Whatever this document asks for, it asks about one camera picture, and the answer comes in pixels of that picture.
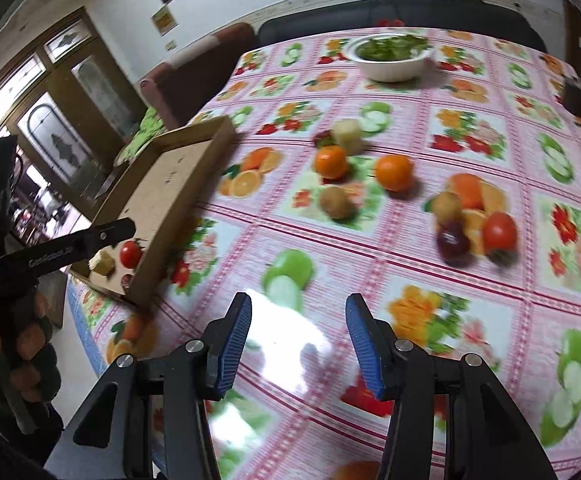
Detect pale yellow peeled fruit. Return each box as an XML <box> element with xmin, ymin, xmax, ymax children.
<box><xmin>331</xmin><ymin>119</ymin><xmax>364</xmax><ymax>156</ymax></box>

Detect red tomato with green stem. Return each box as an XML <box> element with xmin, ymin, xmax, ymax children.
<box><xmin>119</xmin><ymin>240</ymin><xmax>144</xmax><ymax>270</ymax></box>

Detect shallow cardboard box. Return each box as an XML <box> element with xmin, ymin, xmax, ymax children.
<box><xmin>68</xmin><ymin>115</ymin><xmax>237</xmax><ymax>309</ymax></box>

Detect pink fruit print tablecloth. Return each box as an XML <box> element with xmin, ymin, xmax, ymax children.
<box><xmin>68</xmin><ymin>27</ymin><xmax>581</xmax><ymax>480</ymax></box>

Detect white bowl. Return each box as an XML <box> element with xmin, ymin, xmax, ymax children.
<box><xmin>349</xmin><ymin>32</ymin><xmax>434</xmax><ymax>83</ymax></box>

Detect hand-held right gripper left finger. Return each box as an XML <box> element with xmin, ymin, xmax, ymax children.
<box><xmin>45</xmin><ymin>291</ymin><xmax>254</xmax><ymax>480</ymax></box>

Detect green leafy vegetables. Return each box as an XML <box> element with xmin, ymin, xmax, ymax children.
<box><xmin>358</xmin><ymin>34</ymin><xmax>429</xmax><ymax>61</ymax></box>

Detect dark red plum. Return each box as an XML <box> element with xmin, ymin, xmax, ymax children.
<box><xmin>437</xmin><ymin>222</ymin><xmax>472</xmax><ymax>267</ymax></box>

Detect dark cup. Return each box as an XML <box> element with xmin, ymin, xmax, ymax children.
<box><xmin>562</xmin><ymin>77</ymin><xmax>581</xmax><ymax>117</ymax></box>

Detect brown kiwi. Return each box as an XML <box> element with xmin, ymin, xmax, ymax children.
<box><xmin>319</xmin><ymin>186</ymin><xmax>357</xmax><ymax>221</ymax></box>

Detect pale yellow fruit piece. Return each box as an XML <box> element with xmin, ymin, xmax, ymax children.
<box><xmin>88</xmin><ymin>249</ymin><xmax>116</xmax><ymax>277</ymax></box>

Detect orange mandarin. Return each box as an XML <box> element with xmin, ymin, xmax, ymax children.
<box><xmin>315</xmin><ymin>145</ymin><xmax>349</xmax><ymax>181</ymax></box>
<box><xmin>375</xmin><ymin>154</ymin><xmax>415</xmax><ymax>192</ymax></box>

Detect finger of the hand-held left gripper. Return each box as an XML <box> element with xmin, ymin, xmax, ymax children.
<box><xmin>68</xmin><ymin>217</ymin><xmax>136</xmax><ymax>263</ymax></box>

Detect tan round fruit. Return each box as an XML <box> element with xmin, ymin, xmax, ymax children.
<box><xmin>431</xmin><ymin>191</ymin><xmax>464</xmax><ymax>222</ymax></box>

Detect brown armchair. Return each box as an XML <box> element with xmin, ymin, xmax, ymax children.
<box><xmin>139</xmin><ymin>22</ymin><xmax>257</xmax><ymax>131</ymax></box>

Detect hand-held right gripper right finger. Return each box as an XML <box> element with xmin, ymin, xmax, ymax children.
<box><xmin>345</xmin><ymin>293</ymin><xmax>559</xmax><ymax>480</ymax></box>

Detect black leather sofa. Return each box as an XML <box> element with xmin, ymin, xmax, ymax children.
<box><xmin>256</xmin><ymin>0</ymin><xmax>549</xmax><ymax>53</ymax></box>

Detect person's left hand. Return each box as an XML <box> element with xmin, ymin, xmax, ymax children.
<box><xmin>0</xmin><ymin>292</ymin><xmax>58</xmax><ymax>403</ymax></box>

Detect yellow wall notice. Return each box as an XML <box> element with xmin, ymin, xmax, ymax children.
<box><xmin>151</xmin><ymin>6</ymin><xmax>178</xmax><ymax>37</ymax></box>

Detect green blanket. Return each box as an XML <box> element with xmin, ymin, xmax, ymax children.
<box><xmin>115</xmin><ymin>107</ymin><xmax>168</xmax><ymax>166</ymax></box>

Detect wooden glass door leaf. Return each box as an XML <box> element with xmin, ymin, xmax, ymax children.
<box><xmin>70</xmin><ymin>52</ymin><xmax>144</xmax><ymax>136</ymax></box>
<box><xmin>18</xmin><ymin>92</ymin><xmax>116</xmax><ymax>201</ymax></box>

